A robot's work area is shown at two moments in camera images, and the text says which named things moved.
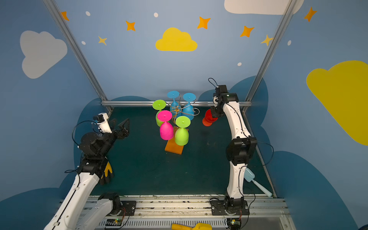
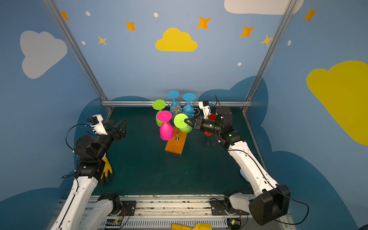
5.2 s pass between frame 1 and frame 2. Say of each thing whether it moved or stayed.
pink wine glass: stayed
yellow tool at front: stayed
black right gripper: moved
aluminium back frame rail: stayed
